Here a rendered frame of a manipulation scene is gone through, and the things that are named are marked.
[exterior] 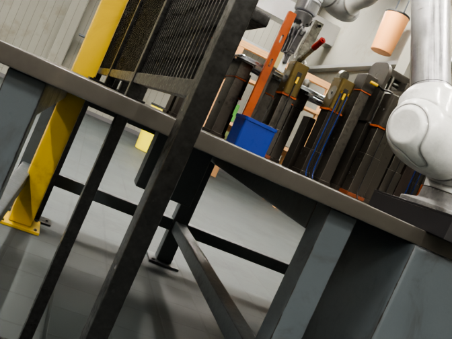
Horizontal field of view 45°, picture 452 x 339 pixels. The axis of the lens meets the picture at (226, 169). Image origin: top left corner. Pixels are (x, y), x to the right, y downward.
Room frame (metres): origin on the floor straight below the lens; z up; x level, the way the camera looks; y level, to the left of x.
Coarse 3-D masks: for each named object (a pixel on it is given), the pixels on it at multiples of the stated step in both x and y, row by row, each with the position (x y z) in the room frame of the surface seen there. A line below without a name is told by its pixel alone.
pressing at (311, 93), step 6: (240, 54) 1.94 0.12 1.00; (234, 60) 2.15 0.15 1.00; (240, 60) 2.08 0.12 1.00; (246, 60) 1.94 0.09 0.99; (252, 60) 1.95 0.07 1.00; (258, 66) 1.96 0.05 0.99; (252, 72) 2.19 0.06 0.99; (258, 72) 2.18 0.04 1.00; (276, 72) 1.98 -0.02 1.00; (276, 78) 2.12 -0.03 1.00; (306, 90) 2.03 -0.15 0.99; (312, 90) 2.04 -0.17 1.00; (312, 96) 2.16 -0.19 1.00; (318, 96) 2.05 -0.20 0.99; (324, 96) 2.06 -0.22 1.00; (312, 102) 2.28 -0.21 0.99; (318, 102) 2.26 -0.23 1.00
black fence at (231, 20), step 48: (144, 0) 1.90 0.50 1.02; (192, 0) 1.07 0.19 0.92; (240, 0) 0.72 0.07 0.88; (144, 48) 1.33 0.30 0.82; (192, 48) 0.90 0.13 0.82; (192, 96) 0.72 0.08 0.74; (192, 144) 0.73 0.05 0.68; (48, 192) 2.49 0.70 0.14; (144, 192) 0.75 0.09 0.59; (144, 240) 0.73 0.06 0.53; (48, 288) 1.31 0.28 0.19; (0, 336) 1.35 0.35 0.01; (96, 336) 0.73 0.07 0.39
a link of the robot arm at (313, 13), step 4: (300, 0) 2.07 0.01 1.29; (304, 0) 2.06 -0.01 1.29; (308, 0) 2.05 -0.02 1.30; (312, 0) 2.05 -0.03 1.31; (316, 0) 2.06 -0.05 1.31; (296, 4) 2.08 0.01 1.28; (300, 4) 2.06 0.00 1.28; (304, 4) 2.06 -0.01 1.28; (308, 4) 2.05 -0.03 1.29; (312, 4) 2.06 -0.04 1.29; (316, 4) 2.06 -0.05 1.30; (320, 4) 2.08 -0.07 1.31; (296, 8) 2.09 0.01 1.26; (300, 8) 2.07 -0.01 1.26; (304, 8) 2.05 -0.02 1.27; (308, 8) 2.05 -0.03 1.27; (312, 8) 2.06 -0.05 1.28; (316, 8) 2.07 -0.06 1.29; (308, 12) 2.07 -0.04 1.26; (312, 12) 2.06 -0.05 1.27; (316, 12) 2.08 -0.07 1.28; (312, 16) 2.10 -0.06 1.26
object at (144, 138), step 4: (152, 104) 8.45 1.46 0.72; (156, 104) 8.39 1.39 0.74; (160, 108) 8.36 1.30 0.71; (164, 108) 8.35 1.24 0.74; (144, 132) 8.41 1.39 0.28; (140, 136) 8.46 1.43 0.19; (144, 136) 8.40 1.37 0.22; (148, 136) 8.38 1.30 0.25; (152, 136) 8.37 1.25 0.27; (140, 140) 8.43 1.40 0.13; (144, 140) 8.39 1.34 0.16; (148, 140) 8.38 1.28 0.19; (136, 144) 8.50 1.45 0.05; (140, 144) 8.41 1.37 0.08; (144, 144) 8.38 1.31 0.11; (148, 144) 8.38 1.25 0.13; (140, 148) 8.40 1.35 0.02; (144, 148) 8.38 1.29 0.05
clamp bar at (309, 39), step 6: (312, 24) 1.94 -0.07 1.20; (318, 24) 1.93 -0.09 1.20; (312, 30) 1.94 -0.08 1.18; (318, 30) 1.94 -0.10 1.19; (306, 36) 1.94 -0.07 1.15; (312, 36) 1.94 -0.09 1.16; (306, 42) 1.94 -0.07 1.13; (312, 42) 1.95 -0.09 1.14; (300, 48) 1.95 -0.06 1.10; (306, 48) 1.95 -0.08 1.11; (300, 54) 1.95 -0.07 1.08
